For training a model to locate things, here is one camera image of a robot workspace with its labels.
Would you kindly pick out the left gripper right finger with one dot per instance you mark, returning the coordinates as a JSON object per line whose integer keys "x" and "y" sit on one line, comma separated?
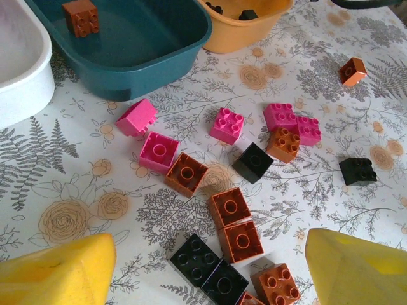
{"x": 359, "y": 276}

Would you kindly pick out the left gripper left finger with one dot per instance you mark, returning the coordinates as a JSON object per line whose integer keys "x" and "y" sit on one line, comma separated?
{"x": 54, "y": 276}

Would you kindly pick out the brown lego brick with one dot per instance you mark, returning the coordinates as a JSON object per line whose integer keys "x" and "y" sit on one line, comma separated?
{"x": 81, "y": 19}
{"x": 352, "y": 71}
{"x": 241, "y": 239}
{"x": 251, "y": 300}
{"x": 283, "y": 144}
{"x": 229, "y": 206}
{"x": 186, "y": 173}
{"x": 275, "y": 282}

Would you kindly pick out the black lego brick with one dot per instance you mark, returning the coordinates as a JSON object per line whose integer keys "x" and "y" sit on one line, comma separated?
{"x": 214, "y": 5}
{"x": 224, "y": 284}
{"x": 194, "y": 259}
{"x": 252, "y": 162}
{"x": 248, "y": 14}
{"x": 359, "y": 171}

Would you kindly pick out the pink lego brick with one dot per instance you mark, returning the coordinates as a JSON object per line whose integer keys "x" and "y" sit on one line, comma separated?
{"x": 158, "y": 152}
{"x": 227, "y": 125}
{"x": 136, "y": 117}
{"x": 278, "y": 116}
{"x": 308, "y": 129}

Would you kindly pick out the white plastic container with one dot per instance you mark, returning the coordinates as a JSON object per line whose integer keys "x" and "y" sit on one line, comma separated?
{"x": 19, "y": 79}

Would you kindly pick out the teal plastic container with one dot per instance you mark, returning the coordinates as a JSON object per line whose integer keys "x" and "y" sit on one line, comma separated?
{"x": 143, "y": 47}

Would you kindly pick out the orange plastic container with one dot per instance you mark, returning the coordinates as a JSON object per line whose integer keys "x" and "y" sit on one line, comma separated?
{"x": 241, "y": 35}

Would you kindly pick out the floral tablecloth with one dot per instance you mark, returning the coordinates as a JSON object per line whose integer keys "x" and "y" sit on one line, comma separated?
{"x": 95, "y": 178}

